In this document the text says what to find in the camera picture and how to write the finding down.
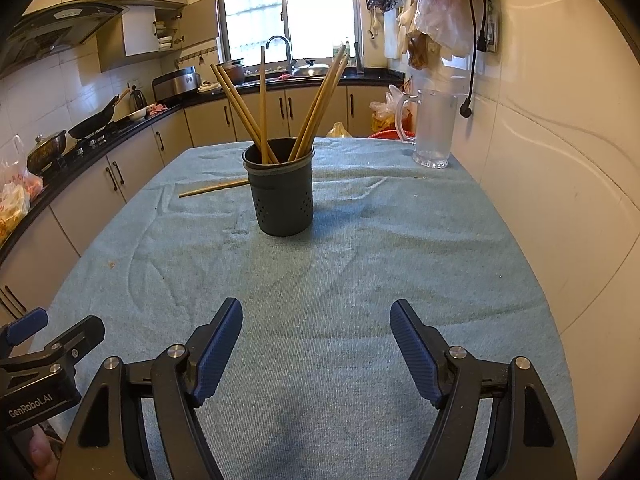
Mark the plastic bags of food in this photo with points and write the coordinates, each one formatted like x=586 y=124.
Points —
x=12 y=195

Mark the black wok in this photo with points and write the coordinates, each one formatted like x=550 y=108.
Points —
x=95 y=122

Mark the covered steel pot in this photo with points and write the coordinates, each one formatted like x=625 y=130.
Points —
x=47 y=147

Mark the white orange plastic bag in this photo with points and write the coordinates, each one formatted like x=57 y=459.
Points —
x=387 y=110

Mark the kitchen window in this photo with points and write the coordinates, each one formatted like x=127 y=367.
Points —
x=310 y=5

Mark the pink cloth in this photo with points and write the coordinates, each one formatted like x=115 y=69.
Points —
x=159 y=108

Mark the hanging plastic bags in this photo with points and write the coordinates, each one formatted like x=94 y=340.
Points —
x=440 y=15

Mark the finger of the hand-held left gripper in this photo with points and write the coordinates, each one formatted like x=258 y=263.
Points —
x=27 y=325
x=82 y=335

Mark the small dark kettle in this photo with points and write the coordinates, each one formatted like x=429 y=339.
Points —
x=137 y=101

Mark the gas stove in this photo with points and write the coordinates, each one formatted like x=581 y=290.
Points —
x=100 y=142

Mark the grey range hood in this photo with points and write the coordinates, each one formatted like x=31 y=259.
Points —
x=55 y=25

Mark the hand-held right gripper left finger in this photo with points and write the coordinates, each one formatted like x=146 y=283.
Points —
x=217 y=350

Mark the white cutting board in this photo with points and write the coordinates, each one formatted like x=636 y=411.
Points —
x=392 y=35

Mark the blue-grey tablecloth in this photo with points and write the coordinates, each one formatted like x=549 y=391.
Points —
x=320 y=270

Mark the open wall shelf unit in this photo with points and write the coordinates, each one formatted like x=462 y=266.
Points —
x=137 y=30

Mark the curved kitchen faucet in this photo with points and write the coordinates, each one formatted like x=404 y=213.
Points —
x=289 y=57

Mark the metal cooking pot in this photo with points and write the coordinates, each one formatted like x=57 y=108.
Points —
x=232 y=67

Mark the clear glass mug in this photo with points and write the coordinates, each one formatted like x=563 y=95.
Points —
x=434 y=130

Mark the slim wooden chopstick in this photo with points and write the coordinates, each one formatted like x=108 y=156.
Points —
x=210 y=189

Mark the silver countertop appliance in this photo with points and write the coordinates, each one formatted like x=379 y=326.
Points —
x=175 y=85

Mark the steel pan lid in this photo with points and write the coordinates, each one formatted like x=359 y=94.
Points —
x=310 y=69

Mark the person's left hand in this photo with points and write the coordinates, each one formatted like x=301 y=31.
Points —
x=42 y=455

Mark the white cloth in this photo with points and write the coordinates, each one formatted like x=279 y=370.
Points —
x=210 y=87

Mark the black kitchen countertop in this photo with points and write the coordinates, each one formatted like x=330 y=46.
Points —
x=375 y=77

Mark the yellow plastic bag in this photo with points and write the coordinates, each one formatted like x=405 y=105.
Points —
x=340 y=131

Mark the small white bowl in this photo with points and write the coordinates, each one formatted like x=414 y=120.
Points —
x=137 y=116

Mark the dark grey utensil holder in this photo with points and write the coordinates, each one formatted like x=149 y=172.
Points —
x=280 y=195

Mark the wall power socket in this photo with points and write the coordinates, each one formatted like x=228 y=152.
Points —
x=492 y=32

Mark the red plastic basin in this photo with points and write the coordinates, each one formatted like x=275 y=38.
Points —
x=395 y=136

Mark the bunch of wooden chopsticks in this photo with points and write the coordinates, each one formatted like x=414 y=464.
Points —
x=263 y=110

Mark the beige base cabinets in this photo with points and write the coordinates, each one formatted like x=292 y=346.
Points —
x=135 y=160

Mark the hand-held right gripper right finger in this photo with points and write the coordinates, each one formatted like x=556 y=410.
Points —
x=415 y=350

